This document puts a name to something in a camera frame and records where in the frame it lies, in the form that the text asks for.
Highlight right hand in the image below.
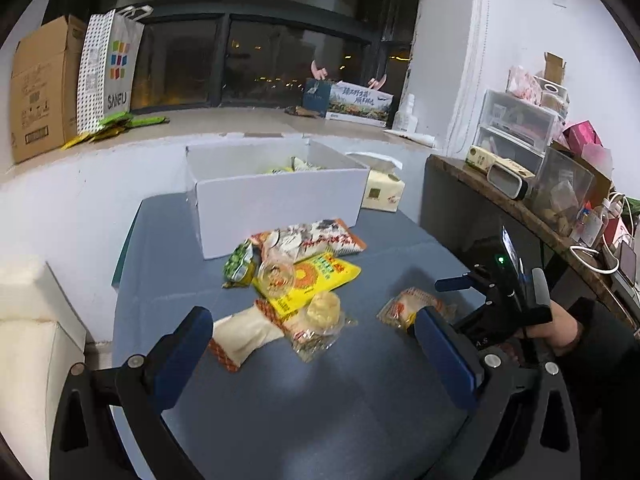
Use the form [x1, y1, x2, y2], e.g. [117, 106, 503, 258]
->
[526, 300, 582, 356]

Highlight landscape printed carton box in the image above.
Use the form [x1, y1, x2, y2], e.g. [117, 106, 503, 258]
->
[303, 78, 394, 128]

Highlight Lays rice cracker bag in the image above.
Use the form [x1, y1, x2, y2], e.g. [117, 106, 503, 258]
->
[376, 287, 457, 332]

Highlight brown paper scrap on sill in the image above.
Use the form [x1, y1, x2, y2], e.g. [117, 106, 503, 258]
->
[284, 105, 320, 118]

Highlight brown cardboard box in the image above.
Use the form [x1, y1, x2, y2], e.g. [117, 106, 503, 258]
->
[10, 15, 86, 164]

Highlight green pea snack packet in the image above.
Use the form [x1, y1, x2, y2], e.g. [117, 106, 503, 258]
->
[222, 238, 260, 288]

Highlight clear jelly cup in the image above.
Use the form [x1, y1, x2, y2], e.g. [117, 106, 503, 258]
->
[256, 256, 295, 299]

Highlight cream sofa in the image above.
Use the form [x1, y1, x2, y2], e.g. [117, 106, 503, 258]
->
[1, 258, 87, 479]

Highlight white cardboard storage box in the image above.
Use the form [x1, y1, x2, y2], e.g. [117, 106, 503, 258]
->
[186, 138, 369, 259]

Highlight right forearm black sleeve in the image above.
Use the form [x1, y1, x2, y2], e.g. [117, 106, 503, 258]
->
[556, 297, 639, 479]

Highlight small rice cracker bag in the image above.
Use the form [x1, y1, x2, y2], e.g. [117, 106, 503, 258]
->
[254, 292, 358, 363]

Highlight clear drawer organizer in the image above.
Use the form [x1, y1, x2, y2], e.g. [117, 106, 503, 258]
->
[473, 90, 560, 174]

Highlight white grey device on desk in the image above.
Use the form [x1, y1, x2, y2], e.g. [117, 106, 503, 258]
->
[487, 162, 528, 200]

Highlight white SANFU shopping bag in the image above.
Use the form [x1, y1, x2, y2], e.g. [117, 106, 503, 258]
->
[76, 6, 153, 134]

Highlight beige tissue pack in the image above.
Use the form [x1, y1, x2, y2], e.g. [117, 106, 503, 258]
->
[347, 152, 405, 212]

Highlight white orange cracker bag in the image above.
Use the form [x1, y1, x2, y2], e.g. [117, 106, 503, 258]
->
[208, 304, 284, 373]

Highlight pink box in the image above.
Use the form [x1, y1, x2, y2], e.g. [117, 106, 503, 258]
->
[563, 120, 602, 156]

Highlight yellow sunflower seed bag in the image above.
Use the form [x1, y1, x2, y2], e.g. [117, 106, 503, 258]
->
[253, 252, 361, 318]

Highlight green snack packets on sill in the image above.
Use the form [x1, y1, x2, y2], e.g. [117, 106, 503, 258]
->
[61, 113, 170, 151]

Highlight clear acrylic container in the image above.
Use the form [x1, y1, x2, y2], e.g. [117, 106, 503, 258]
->
[526, 148, 594, 237]

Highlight white plastic bottle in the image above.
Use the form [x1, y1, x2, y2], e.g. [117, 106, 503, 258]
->
[393, 93, 418, 133]

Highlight white orange noodle snack bag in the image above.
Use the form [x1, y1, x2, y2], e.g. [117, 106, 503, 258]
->
[250, 219, 367, 263]

